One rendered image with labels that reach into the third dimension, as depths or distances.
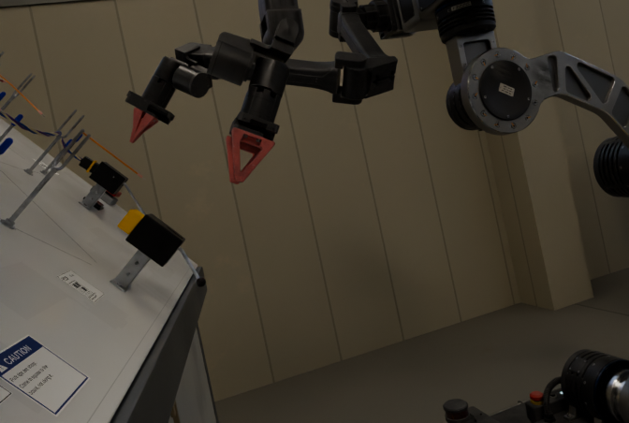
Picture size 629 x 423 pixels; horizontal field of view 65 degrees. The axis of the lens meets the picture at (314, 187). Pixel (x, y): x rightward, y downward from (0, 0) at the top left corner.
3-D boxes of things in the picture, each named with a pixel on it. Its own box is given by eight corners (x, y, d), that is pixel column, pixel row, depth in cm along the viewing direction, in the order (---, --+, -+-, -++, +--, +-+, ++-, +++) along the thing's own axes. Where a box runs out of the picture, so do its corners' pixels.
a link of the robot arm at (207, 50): (363, 95, 118) (368, 51, 111) (360, 108, 113) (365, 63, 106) (190, 75, 123) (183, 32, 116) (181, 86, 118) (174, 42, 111)
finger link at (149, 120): (138, 146, 108) (158, 109, 109) (107, 130, 107) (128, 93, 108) (143, 148, 115) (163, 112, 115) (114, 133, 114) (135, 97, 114)
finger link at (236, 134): (218, 172, 74) (238, 114, 75) (214, 176, 81) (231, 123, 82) (261, 187, 76) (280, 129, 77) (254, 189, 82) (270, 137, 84)
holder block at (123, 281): (172, 328, 67) (218, 268, 68) (96, 273, 65) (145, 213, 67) (176, 319, 71) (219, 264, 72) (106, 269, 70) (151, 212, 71)
